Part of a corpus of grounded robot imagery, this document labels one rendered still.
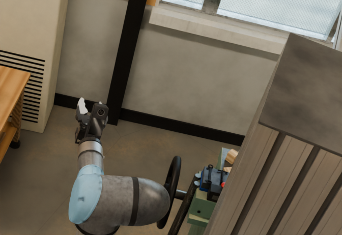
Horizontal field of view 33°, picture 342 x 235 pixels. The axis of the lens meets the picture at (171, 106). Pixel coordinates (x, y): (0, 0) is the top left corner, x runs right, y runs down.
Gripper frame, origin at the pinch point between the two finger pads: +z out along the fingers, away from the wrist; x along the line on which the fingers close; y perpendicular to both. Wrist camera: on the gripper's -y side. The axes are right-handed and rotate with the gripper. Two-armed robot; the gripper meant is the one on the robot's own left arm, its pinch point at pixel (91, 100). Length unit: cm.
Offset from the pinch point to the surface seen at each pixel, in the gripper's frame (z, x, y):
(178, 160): 4.3, 40.8, 23.2
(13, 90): 87, -18, 74
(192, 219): -16, 46, 31
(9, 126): 98, -14, 108
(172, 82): 129, 75, 76
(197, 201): -14, 46, 23
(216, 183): -11, 51, 17
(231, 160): 10, 64, 23
